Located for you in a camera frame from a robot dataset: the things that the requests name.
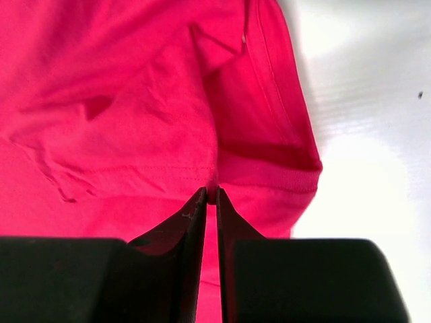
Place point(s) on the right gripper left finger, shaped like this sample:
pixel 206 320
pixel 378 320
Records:
pixel 152 278

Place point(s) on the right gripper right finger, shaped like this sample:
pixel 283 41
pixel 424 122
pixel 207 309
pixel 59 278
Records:
pixel 301 280

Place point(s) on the magenta t shirt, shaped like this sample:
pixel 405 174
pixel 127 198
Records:
pixel 115 113

